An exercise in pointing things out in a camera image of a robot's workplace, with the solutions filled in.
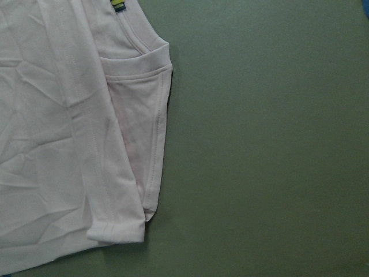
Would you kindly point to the pink Snoopy t-shirt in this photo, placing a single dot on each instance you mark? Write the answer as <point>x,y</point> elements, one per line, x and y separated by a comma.
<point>84,91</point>

